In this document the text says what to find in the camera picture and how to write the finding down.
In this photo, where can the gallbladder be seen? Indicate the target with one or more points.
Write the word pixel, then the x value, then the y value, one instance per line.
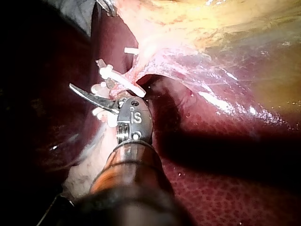
pixel 247 30

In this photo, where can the dark red liver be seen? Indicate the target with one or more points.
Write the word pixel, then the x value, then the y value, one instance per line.
pixel 223 179

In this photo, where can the right arm instrument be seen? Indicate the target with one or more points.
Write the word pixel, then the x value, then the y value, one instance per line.
pixel 136 117

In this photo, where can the pale fatty tissue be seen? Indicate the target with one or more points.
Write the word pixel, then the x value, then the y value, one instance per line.
pixel 94 155
pixel 162 44

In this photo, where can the thin tube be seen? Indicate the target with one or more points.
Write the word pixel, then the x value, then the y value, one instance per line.
pixel 128 77

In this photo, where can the right arm instrument jaw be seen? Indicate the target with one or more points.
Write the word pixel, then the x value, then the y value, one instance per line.
pixel 100 63
pixel 98 100

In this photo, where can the left arm instrument jaw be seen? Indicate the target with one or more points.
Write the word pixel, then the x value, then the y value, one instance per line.
pixel 107 5

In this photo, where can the dark right arm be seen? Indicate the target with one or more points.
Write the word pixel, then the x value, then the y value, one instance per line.
pixel 131 181

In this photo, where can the white clip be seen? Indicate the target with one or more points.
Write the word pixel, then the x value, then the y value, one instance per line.
pixel 100 89
pixel 103 115
pixel 122 81
pixel 130 50

